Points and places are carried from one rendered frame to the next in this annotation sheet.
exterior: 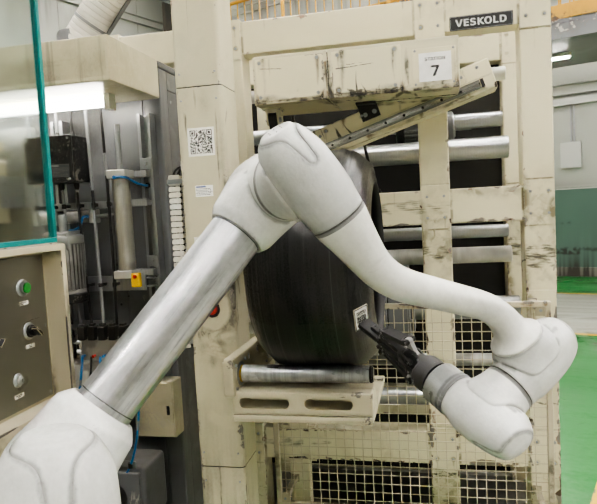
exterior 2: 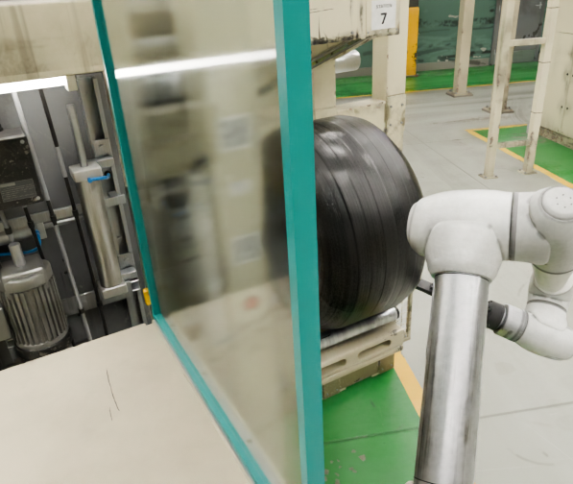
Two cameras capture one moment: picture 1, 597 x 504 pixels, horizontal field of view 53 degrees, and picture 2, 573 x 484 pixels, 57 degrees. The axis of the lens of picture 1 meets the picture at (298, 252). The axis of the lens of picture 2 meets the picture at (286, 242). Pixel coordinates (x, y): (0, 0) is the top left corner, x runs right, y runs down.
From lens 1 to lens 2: 124 cm
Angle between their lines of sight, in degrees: 45
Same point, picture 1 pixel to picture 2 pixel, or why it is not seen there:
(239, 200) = (491, 256)
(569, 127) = not seen: outside the picture
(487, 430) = (563, 349)
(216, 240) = (481, 300)
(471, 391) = (544, 325)
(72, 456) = not seen: outside the picture
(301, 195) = not seen: outside the picture
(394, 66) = (351, 12)
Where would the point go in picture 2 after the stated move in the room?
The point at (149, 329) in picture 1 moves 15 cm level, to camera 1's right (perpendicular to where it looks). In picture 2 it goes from (473, 407) to (516, 366)
